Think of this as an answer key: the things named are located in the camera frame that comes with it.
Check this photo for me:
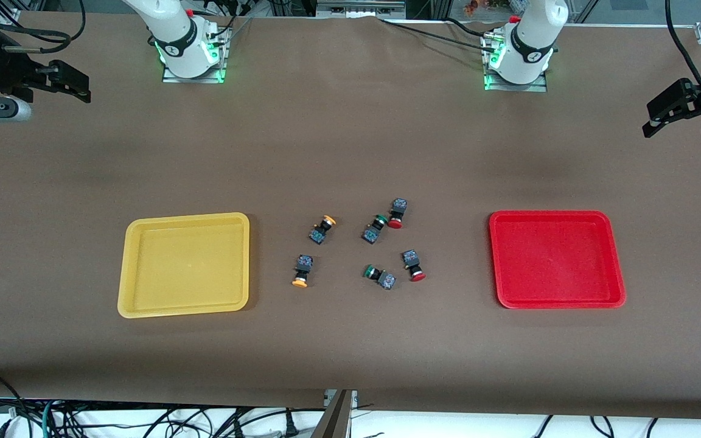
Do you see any yellow push button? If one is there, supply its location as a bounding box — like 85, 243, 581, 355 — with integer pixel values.
291, 254, 315, 288
309, 215, 337, 245

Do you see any red push button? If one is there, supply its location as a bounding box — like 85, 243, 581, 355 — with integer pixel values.
386, 198, 408, 230
402, 249, 427, 282

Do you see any red plastic tray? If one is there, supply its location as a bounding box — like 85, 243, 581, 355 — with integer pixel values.
488, 210, 627, 310

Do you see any colourful background clutter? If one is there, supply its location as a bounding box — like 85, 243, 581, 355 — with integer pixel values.
463, 0, 525, 17

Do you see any yellow plastic tray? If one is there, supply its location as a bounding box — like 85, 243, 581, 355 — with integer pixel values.
117, 212, 251, 319

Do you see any brown table cover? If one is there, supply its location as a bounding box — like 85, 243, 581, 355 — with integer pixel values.
0, 11, 701, 420

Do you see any grey metal box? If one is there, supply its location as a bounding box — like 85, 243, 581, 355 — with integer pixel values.
316, 0, 407, 19

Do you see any green push button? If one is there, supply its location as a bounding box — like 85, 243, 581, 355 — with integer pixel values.
363, 264, 397, 291
361, 214, 389, 245

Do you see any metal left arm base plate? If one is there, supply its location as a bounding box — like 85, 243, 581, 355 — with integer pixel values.
483, 33, 549, 92

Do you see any short black table cable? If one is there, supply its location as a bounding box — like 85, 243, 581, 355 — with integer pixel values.
445, 17, 492, 38

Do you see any long black table cable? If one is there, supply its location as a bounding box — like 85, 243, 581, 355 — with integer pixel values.
378, 18, 497, 53

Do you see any aluminium frame post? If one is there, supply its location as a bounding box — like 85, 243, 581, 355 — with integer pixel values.
311, 389, 357, 438

